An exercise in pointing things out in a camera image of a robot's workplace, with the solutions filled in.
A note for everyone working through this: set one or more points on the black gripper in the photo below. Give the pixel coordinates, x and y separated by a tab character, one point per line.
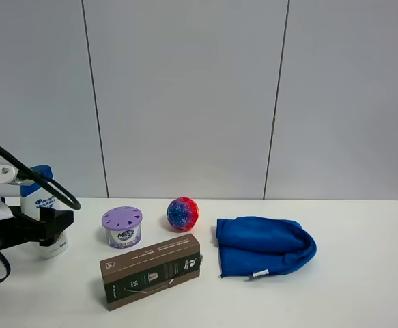
21	229

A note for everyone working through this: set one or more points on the white blue shampoo bottle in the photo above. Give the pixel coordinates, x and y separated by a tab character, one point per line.
33	197

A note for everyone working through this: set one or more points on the purple air freshener can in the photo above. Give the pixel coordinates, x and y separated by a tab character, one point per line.
123	226

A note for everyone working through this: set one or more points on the brown rectangular cardboard box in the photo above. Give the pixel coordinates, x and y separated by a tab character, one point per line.
146	271

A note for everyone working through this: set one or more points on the red blue spiky ball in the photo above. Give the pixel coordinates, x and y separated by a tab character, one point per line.
183	213

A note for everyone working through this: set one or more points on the blue folded towel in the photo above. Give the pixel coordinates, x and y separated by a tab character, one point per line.
257	246

